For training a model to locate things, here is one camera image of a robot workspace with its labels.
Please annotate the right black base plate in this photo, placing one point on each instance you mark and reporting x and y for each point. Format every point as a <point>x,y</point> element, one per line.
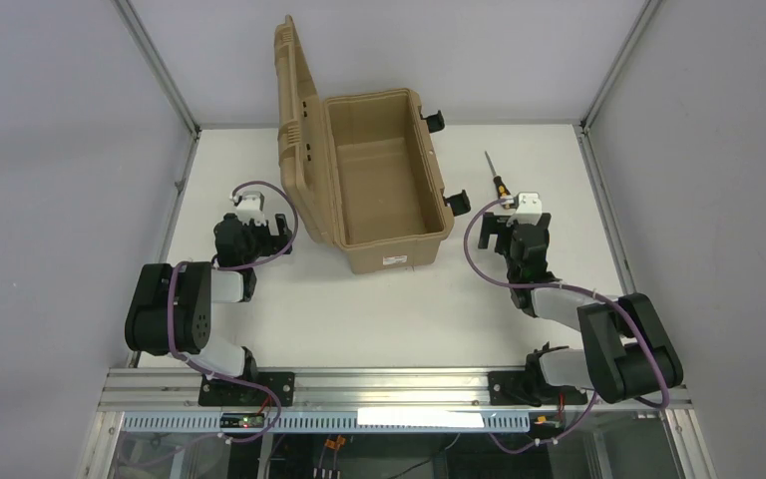
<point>519,387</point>

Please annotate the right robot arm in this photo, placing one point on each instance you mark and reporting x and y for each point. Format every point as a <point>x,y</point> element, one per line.
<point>625,353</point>

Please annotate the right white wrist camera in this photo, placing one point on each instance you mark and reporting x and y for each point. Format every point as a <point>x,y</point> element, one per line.
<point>528,209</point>

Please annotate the upper black toolbox latch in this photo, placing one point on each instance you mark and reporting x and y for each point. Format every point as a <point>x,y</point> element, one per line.
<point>434,123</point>

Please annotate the tan plastic toolbox bin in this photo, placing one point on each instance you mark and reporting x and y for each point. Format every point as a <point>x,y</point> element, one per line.
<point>361,169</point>

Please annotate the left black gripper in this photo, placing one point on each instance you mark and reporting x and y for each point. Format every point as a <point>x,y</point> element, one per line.
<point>276,234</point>

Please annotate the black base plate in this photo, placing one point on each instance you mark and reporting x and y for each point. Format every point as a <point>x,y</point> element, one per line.
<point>221,393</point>
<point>519,387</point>

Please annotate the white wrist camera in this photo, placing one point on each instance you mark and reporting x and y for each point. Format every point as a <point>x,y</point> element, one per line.
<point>528,209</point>
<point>248,208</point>

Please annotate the lower black toolbox latch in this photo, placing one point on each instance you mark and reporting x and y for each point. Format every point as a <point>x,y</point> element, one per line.
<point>459,203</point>

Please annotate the aluminium front rail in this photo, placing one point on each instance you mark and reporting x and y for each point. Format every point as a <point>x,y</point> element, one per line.
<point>316,389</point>

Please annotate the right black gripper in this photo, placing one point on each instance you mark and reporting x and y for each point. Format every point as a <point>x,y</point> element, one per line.
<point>512,225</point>

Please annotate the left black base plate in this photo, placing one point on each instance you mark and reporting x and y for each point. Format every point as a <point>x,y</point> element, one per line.
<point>221,393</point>

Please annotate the black toolbox latch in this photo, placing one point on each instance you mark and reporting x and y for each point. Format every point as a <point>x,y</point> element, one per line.
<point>459,203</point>
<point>434,123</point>

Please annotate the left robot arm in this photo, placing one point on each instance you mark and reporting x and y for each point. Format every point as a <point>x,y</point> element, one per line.
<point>171,309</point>

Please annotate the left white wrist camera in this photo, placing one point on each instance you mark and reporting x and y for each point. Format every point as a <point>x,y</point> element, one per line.
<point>248,208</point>

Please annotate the black yellow screwdriver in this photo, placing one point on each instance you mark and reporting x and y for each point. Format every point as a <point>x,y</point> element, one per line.
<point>501,190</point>

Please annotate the white slotted cable duct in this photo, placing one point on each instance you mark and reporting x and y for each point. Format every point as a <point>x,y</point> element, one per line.
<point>364,420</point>

